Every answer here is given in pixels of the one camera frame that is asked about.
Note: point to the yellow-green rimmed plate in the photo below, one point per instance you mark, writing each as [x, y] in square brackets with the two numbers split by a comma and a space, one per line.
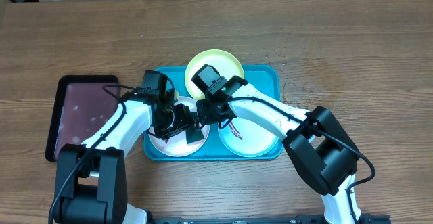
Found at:
[226, 64]

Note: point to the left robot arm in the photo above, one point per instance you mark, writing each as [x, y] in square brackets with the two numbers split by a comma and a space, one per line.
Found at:
[91, 185]

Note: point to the teal plastic serving tray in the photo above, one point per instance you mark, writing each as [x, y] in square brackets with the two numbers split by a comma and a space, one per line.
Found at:
[264, 78]

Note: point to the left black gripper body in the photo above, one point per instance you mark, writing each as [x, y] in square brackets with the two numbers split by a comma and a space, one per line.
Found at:
[172, 121]

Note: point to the white plate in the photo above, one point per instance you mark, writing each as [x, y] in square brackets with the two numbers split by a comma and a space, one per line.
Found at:
[177, 146]

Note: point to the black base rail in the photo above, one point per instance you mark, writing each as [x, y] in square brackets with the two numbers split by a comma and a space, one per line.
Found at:
[302, 219]

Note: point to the light blue rimmed plate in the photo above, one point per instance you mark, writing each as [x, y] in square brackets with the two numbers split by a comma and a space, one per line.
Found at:
[247, 139]

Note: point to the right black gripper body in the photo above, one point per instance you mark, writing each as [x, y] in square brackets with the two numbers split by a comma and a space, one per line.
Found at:
[210, 114]

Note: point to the black tray with red water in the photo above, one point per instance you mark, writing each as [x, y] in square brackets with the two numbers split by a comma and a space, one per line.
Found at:
[81, 108]

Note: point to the green and pink sponge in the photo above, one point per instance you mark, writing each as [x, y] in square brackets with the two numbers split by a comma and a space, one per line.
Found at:
[192, 133]

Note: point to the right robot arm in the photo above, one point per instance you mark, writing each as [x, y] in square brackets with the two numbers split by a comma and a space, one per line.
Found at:
[322, 153]

